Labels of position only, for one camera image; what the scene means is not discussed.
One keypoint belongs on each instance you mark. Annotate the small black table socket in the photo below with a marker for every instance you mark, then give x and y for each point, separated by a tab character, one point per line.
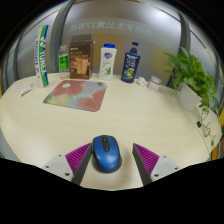
199	124

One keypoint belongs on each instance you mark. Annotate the blue computer mouse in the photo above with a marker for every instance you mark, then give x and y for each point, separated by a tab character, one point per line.
106	156

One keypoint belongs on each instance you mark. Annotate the green plant white pot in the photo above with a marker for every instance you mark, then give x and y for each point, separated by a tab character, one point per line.
188	95

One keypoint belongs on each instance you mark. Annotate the pastel floral mouse pad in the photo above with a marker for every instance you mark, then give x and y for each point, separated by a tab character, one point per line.
78	94

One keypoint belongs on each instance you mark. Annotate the small patterned tissue packet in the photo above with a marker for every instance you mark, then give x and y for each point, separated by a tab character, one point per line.
26	89

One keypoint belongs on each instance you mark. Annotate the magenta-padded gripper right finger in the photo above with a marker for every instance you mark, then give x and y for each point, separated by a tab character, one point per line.
148	160

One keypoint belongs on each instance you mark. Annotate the clear bottle green label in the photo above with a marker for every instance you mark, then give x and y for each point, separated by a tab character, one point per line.
63	61

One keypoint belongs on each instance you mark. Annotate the brown snack box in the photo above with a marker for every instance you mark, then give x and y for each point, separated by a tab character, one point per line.
81	58

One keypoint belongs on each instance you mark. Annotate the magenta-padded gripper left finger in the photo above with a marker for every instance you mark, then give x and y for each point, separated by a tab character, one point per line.
76	159

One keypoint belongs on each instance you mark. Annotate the crumpled white tissue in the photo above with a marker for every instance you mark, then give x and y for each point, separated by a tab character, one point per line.
141	81

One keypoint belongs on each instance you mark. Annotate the white bottle blue cap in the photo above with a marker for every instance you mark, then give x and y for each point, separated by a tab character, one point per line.
107	63

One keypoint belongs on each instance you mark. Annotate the white green shuttlecock tube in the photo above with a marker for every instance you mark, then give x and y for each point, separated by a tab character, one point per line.
41	56

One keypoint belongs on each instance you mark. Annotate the dark blue pump bottle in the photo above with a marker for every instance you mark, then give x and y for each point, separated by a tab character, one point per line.
130	65

